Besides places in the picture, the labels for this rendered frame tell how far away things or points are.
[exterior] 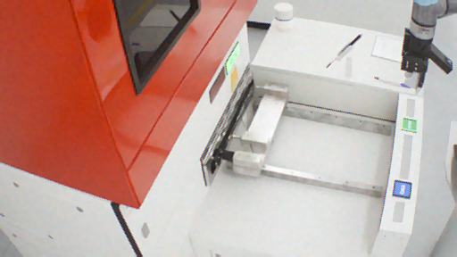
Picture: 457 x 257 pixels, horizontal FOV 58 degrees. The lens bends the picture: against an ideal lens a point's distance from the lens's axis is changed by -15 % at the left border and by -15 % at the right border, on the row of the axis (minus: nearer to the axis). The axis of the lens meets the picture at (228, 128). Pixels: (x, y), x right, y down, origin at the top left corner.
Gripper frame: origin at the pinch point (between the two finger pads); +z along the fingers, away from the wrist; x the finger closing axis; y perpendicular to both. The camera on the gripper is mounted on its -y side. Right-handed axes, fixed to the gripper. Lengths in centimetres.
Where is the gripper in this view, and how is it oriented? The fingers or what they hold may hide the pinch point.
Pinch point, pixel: (419, 90)
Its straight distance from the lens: 139.5
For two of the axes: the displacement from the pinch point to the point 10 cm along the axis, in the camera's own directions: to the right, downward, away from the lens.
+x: -3.3, 6.9, -6.4
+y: -9.4, -1.8, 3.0
